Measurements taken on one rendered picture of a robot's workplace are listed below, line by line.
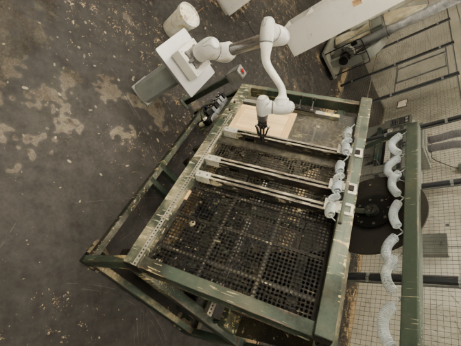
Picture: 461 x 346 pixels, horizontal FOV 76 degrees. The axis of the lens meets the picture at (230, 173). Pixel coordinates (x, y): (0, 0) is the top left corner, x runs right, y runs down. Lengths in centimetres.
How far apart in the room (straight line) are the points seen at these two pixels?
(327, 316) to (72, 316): 198
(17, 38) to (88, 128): 88
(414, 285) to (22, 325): 266
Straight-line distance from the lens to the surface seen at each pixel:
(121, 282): 284
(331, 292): 185
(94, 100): 319
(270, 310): 183
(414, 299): 219
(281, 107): 233
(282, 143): 259
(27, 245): 276
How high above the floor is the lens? 270
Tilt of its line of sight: 42 degrees down
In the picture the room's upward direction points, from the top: 76 degrees clockwise
